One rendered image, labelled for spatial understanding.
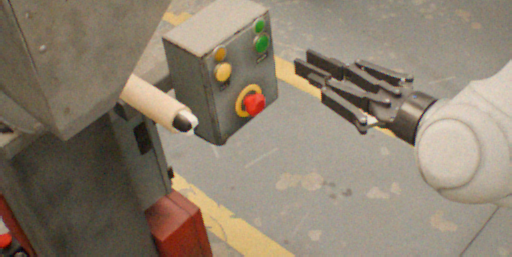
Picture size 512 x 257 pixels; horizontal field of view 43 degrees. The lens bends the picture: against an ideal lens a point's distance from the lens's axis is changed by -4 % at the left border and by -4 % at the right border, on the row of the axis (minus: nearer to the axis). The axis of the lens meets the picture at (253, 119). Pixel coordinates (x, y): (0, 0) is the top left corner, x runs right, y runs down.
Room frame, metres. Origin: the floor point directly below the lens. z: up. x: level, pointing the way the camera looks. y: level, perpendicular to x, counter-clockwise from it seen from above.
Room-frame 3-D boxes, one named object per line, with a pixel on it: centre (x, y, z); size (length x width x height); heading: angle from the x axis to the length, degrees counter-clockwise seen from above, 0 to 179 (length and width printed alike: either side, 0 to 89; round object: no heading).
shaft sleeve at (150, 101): (0.60, 0.14, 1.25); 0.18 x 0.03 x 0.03; 41
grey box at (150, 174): (0.99, 0.27, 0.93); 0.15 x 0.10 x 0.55; 41
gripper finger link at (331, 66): (0.81, -0.12, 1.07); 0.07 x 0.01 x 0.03; 41
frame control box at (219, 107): (0.93, 0.10, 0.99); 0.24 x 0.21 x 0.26; 41
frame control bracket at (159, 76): (0.89, 0.15, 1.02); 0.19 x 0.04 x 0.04; 131
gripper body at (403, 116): (0.68, -0.21, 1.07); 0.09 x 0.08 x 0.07; 41
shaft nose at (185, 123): (0.52, 0.07, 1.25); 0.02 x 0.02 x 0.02; 41
